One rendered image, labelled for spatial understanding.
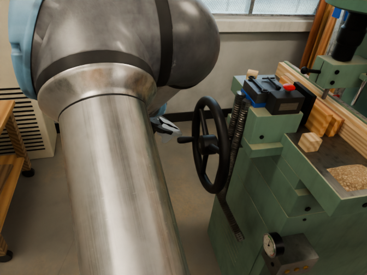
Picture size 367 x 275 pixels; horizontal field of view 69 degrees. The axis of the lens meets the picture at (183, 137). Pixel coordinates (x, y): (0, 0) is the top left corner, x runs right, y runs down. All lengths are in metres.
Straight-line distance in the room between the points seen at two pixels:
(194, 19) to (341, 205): 0.50
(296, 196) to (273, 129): 0.18
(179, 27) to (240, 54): 2.00
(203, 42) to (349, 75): 0.60
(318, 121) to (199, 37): 0.54
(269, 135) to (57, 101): 0.59
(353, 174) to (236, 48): 1.70
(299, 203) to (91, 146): 0.64
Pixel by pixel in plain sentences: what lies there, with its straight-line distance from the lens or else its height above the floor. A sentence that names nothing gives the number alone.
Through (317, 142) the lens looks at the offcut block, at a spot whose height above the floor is 0.93.
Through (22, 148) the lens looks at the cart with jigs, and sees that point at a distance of 1.82.
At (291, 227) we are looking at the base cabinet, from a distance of 0.87.
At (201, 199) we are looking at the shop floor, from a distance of 1.72.
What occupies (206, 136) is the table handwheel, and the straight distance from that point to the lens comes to 0.79.
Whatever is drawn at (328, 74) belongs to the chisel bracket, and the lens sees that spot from 0.82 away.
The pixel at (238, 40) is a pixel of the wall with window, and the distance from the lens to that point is 2.23.
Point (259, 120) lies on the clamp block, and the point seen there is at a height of 0.95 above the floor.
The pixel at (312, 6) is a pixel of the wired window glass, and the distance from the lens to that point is 2.60.
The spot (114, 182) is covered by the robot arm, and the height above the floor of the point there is 1.15.
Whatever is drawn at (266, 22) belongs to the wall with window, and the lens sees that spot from 2.23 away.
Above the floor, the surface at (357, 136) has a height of 0.93.
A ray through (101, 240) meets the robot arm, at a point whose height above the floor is 1.12.
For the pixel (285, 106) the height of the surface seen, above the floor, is 0.99.
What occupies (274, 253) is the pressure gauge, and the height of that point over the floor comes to 0.67.
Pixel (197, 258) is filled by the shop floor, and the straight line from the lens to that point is 1.50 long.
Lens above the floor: 1.30
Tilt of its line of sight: 37 degrees down
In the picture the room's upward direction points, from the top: 6 degrees clockwise
